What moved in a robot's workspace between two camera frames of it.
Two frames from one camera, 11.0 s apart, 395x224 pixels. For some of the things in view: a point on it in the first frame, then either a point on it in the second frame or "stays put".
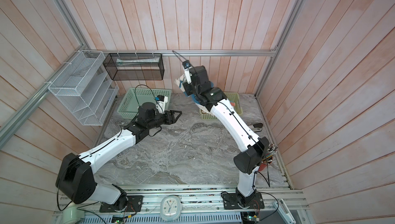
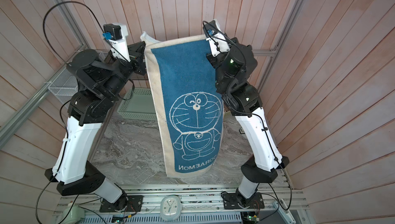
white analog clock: [171, 208] stays put
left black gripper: [167, 113] -> [136, 54]
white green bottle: [72, 215] stays put
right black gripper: [188, 87] -> [212, 61]
